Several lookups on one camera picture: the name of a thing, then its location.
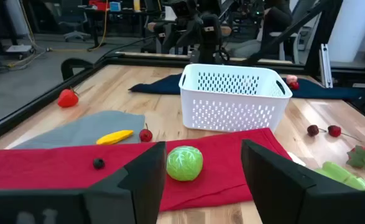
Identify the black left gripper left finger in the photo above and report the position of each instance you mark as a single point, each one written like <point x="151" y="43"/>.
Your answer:
<point x="123" y="199"/>

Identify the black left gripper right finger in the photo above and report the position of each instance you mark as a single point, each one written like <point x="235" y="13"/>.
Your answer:
<point x="281" y="193"/>

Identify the light green starfruit toy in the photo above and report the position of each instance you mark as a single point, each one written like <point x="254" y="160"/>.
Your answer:
<point x="340" y="174"/>

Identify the yellow banana toy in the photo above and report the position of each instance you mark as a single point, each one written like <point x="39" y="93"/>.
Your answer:
<point x="113" y="137"/>

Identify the dark red cherry toy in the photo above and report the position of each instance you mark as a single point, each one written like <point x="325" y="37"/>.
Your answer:
<point x="312" y="130"/>

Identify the green cabbage toy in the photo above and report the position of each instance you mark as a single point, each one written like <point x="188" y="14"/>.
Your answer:
<point x="184" y="163"/>

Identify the red fruit toy green leaves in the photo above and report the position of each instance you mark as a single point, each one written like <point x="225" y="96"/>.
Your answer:
<point x="361" y="157"/>

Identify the white perforated plastic basket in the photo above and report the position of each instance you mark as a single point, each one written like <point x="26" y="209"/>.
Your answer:
<point x="232" y="109"/>

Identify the pink peach toy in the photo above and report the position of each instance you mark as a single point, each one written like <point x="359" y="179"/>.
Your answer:
<point x="291" y="79"/>

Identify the red strawberry toy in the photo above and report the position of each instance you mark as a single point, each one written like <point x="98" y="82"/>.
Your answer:
<point x="67" y="99"/>

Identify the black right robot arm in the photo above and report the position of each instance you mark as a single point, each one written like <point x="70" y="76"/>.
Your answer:
<point x="208" y="37"/>

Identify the white card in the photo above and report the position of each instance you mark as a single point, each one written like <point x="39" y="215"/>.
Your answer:
<point x="297" y="159"/>

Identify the small black berry toy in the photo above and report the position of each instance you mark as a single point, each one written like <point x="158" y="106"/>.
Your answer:
<point x="98" y="163"/>

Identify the grey cloth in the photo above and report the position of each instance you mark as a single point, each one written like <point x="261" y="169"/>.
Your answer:
<point x="82" y="127"/>

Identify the red cloth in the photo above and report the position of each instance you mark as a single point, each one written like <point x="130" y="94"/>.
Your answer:
<point x="45" y="168"/>

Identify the navy blue cloth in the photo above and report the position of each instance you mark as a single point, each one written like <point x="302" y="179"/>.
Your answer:
<point x="160" y="85"/>

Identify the person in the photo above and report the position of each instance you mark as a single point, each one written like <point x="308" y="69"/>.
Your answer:
<point x="275" y="21"/>

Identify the white flat floor device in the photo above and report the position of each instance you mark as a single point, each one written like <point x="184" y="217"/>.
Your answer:
<point x="19" y="48"/>

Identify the grey office chair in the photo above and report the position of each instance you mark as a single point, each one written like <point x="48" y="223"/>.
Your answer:
<point x="73" y="18"/>

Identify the blue box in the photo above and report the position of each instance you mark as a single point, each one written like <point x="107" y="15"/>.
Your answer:
<point x="115" y="6"/>

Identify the red storage box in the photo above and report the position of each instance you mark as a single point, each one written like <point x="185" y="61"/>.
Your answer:
<point x="99" y="4"/>

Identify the black aluminium table frame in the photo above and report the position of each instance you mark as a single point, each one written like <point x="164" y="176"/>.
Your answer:
<point x="30" y="109"/>

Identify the silver aluminium bracket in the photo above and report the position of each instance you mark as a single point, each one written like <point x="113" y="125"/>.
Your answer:
<point x="325" y="65"/>

